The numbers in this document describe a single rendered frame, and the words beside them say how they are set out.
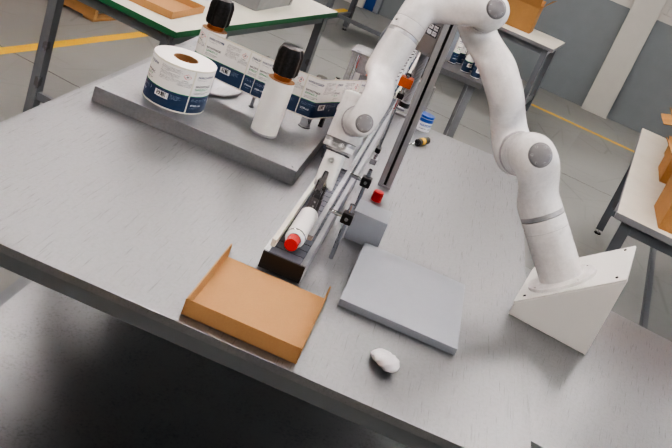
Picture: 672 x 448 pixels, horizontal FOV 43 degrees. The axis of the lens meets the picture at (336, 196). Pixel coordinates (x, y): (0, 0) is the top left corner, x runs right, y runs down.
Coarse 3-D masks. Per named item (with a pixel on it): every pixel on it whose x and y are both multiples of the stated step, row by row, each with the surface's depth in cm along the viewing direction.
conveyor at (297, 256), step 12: (384, 120) 335; (336, 180) 259; (348, 180) 263; (312, 192) 244; (324, 204) 240; (288, 228) 218; (312, 240) 216; (276, 252) 204; (288, 252) 206; (300, 252) 208; (300, 264) 203
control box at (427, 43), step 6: (438, 24) 263; (426, 36) 266; (438, 36) 263; (456, 36) 268; (420, 42) 268; (426, 42) 266; (432, 42) 264; (456, 42) 269; (420, 48) 268; (426, 48) 266; (432, 48) 264; (450, 48) 269; (426, 54) 266; (450, 54) 271
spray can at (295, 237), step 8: (304, 208) 221; (312, 208) 221; (304, 216) 215; (312, 216) 218; (296, 224) 210; (304, 224) 211; (312, 224) 215; (288, 232) 207; (296, 232) 207; (304, 232) 208; (288, 240) 204; (296, 240) 204; (304, 240) 208; (288, 248) 204; (296, 248) 204
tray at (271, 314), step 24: (216, 264) 191; (240, 264) 202; (216, 288) 189; (240, 288) 192; (264, 288) 196; (288, 288) 200; (192, 312) 175; (216, 312) 174; (240, 312) 183; (264, 312) 187; (288, 312) 190; (312, 312) 194; (240, 336) 175; (264, 336) 174; (288, 336) 182; (288, 360) 174
